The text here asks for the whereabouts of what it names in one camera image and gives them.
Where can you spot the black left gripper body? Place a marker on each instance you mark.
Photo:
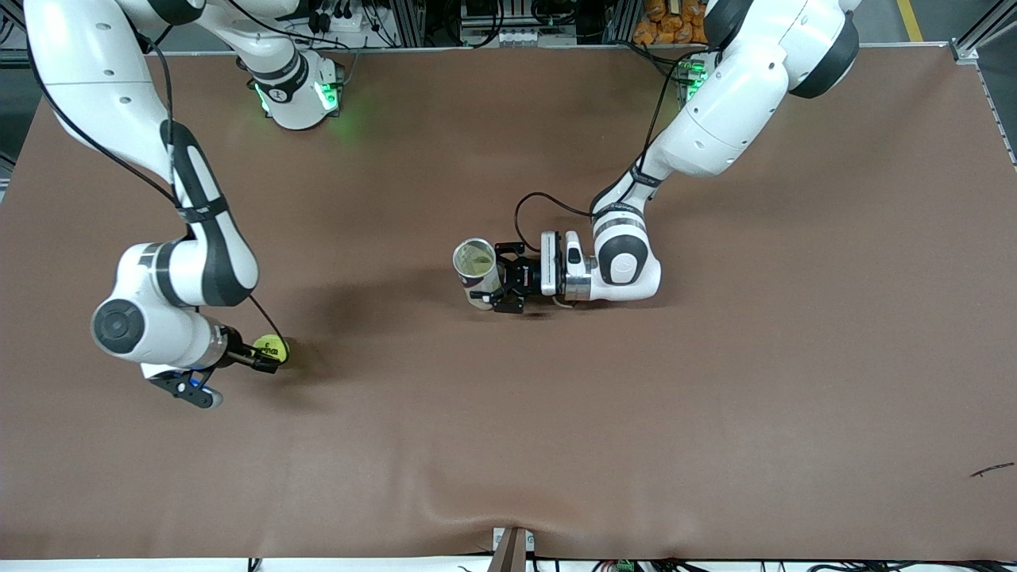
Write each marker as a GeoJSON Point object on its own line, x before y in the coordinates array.
{"type": "Point", "coordinates": [529, 277]}

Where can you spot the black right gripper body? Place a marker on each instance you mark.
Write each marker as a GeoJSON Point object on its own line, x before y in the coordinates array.
{"type": "Point", "coordinates": [236, 355]}

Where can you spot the yellow Wilson tennis ball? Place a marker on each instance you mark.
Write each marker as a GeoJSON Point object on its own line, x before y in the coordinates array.
{"type": "Point", "coordinates": [477, 260]}
{"type": "Point", "coordinates": [274, 345]}

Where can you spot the Wilson tennis ball can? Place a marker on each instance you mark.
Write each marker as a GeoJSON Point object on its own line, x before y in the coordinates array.
{"type": "Point", "coordinates": [481, 290]}

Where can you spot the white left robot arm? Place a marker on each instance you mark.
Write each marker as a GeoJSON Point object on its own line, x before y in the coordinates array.
{"type": "Point", "coordinates": [715, 119]}

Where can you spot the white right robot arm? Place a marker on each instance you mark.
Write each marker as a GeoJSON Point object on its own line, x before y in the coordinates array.
{"type": "Point", "coordinates": [199, 262]}

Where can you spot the brown table mat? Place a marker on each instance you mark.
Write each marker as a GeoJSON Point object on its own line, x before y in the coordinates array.
{"type": "Point", "coordinates": [508, 437]}

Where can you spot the orange bagged items pile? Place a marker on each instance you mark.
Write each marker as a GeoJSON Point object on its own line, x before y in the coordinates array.
{"type": "Point", "coordinates": [667, 24]}

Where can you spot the green terminal connector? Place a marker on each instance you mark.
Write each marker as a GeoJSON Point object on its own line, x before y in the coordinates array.
{"type": "Point", "coordinates": [624, 566]}

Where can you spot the white power strip black plugs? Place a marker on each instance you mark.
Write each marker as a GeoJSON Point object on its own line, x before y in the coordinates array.
{"type": "Point", "coordinates": [342, 20]}

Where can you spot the small dark twig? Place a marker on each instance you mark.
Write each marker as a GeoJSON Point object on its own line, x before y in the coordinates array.
{"type": "Point", "coordinates": [991, 470]}

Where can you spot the aluminium frame profile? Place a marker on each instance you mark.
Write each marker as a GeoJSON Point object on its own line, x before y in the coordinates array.
{"type": "Point", "coordinates": [981, 32]}

